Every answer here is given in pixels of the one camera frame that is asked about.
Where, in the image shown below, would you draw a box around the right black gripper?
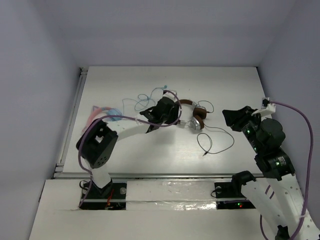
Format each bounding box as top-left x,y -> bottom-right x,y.
221,105 -> 264,153

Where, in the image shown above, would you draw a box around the brown silver headphones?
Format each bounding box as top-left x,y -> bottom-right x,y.
179,99 -> 208,131

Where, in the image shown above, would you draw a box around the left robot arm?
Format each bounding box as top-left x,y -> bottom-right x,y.
76,96 -> 182,198

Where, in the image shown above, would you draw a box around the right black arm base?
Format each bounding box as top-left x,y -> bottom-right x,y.
210,170 -> 256,210

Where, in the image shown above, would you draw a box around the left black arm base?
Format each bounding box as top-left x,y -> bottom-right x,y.
79,180 -> 127,211

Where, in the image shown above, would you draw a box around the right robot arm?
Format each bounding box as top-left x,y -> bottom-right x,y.
222,103 -> 320,240

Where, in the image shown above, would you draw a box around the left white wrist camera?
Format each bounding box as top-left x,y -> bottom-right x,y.
162,89 -> 177,102

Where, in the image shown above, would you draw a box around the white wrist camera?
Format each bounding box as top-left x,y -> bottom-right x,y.
162,89 -> 177,102
251,97 -> 276,118

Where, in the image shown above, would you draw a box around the blue headphone cable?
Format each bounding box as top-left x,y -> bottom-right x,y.
122,84 -> 169,116

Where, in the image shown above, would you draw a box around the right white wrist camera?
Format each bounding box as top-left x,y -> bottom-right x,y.
251,97 -> 276,118

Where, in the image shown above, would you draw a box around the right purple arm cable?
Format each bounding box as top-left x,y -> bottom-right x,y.
259,100 -> 315,240

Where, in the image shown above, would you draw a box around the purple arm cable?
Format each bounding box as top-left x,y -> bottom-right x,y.
259,100 -> 315,240
77,90 -> 183,209

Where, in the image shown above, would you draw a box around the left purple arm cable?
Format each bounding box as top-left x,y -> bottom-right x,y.
77,90 -> 183,209

